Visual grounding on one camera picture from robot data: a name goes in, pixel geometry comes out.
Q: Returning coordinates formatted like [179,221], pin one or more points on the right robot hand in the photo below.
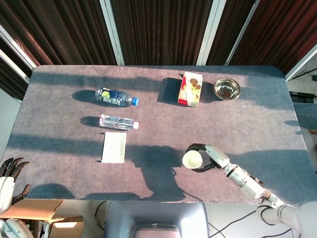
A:
[216,155]

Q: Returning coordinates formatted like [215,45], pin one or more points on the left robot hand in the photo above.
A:
[6,191]

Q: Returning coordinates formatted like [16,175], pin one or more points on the white paper cup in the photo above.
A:
[192,160]

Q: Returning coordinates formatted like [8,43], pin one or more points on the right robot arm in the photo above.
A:
[245,183]

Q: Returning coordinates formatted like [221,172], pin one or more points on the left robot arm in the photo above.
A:
[10,228]

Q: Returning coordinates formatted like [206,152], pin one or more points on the grey blue table cloth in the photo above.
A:
[227,121]

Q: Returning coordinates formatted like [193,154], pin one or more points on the brown cardboard box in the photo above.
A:
[37,208]

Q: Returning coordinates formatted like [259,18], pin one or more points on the stainless steel bowl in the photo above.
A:
[226,89]

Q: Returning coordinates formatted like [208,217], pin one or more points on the red and white carton box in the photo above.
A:
[189,89]

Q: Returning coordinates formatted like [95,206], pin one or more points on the grey robot chest housing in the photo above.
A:
[156,213]

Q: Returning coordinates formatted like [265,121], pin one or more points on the blue fabric seat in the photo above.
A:
[307,115]

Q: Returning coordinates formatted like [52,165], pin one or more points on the black equipment box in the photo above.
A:
[303,96]

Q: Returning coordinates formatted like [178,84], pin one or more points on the white plastic tray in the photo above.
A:
[111,148]

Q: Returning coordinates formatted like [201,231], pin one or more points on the clear white cap water bottle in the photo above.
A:
[116,121]

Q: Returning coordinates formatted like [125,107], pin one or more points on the dark label blue cap bottle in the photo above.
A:
[111,96]

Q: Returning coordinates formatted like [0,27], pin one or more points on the white metal frame post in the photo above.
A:
[208,32]
[241,32]
[17,47]
[302,63]
[112,32]
[12,67]

